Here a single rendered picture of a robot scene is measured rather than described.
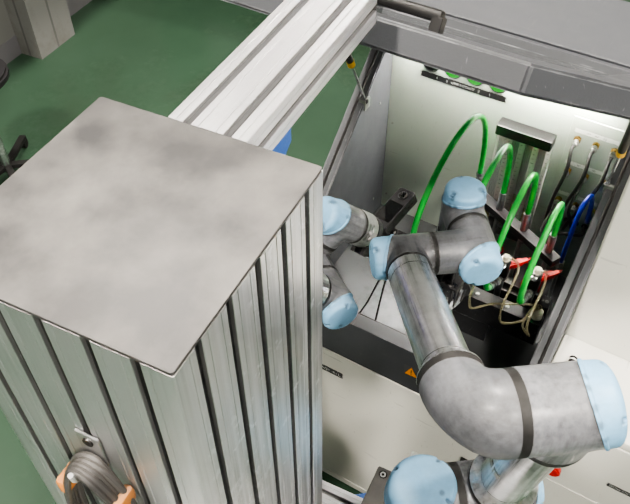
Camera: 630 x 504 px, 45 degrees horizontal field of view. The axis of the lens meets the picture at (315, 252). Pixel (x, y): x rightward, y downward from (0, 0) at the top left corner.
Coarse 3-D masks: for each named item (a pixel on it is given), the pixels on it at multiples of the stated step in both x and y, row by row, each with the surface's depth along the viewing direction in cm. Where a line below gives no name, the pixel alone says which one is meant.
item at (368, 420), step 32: (352, 384) 211; (384, 384) 202; (352, 416) 223; (384, 416) 213; (416, 416) 204; (352, 448) 236; (384, 448) 225; (416, 448) 215; (448, 448) 206; (352, 480) 251
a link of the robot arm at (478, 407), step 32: (384, 256) 127; (416, 256) 124; (416, 288) 116; (416, 320) 111; (448, 320) 110; (416, 352) 108; (448, 352) 102; (448, 384) 97; (480, 384) 95; (512, 384) 94; (448, 416) 96; (480, 416) 93; (512, 416) 92; (480, 448) 95; (512, 448) 93
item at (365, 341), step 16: (368, 320) 192; (336, 336) 199; (352, 336) 195; (368, 336) 191; (384, 336) 189; (400, 336) 189; (336, 352) 204; (352, 352) 200; (368, 352) 196; (384, 352) 192; (400, 352) 188; (368, 368) 201; (384, 368) 197; (400, 368) 193; (416, 368) 189; (400, 384) 198; (416, 384) 194
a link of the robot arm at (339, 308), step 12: (324, 276) 142; (336, 276) 148; (324, 288) 141; (336, 288) 144; (324, 300) 141; (336, 300) 142; (348, 300) 143; (324, 312) 143; (336, 312) 142; (348, 312) 144; (324, 324) 145; (336, 324) 145
